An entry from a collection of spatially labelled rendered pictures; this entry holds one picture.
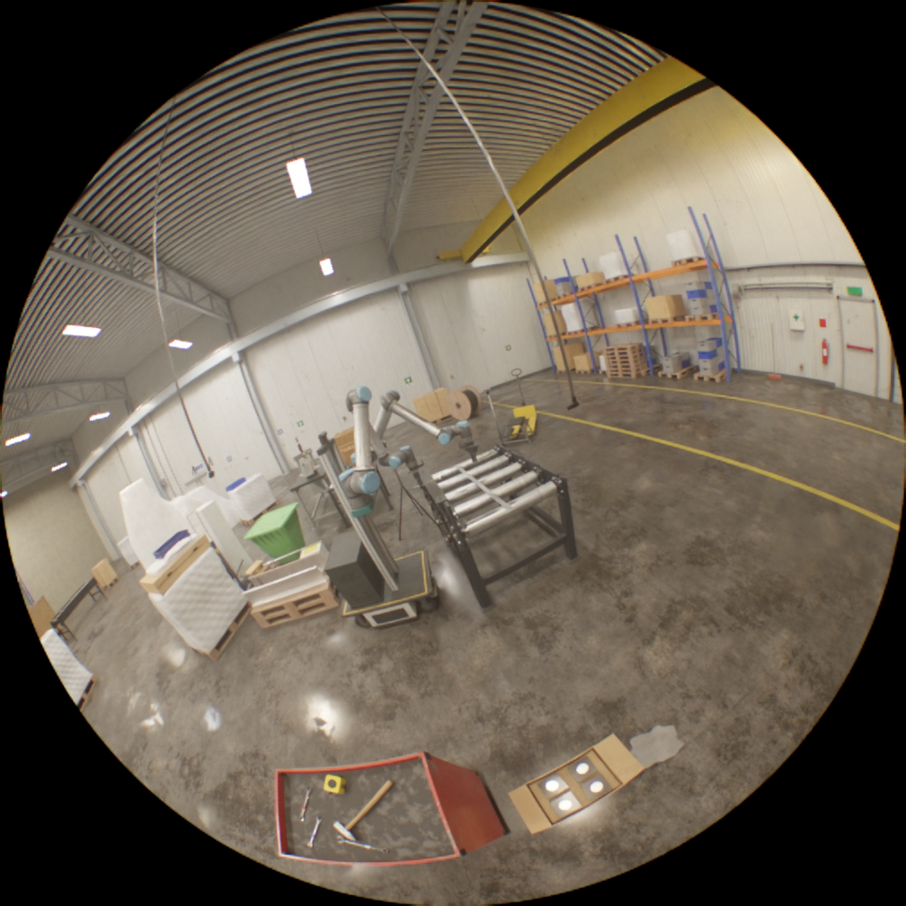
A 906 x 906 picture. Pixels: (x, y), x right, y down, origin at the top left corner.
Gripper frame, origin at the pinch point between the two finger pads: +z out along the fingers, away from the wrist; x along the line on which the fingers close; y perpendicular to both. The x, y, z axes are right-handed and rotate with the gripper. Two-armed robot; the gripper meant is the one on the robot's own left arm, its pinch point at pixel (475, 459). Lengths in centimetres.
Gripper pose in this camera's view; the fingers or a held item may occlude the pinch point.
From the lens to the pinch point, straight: 238.7
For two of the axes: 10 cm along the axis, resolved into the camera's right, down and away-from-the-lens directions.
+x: -4.5, -1.6, 8.8
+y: 8.4, -4.2, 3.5
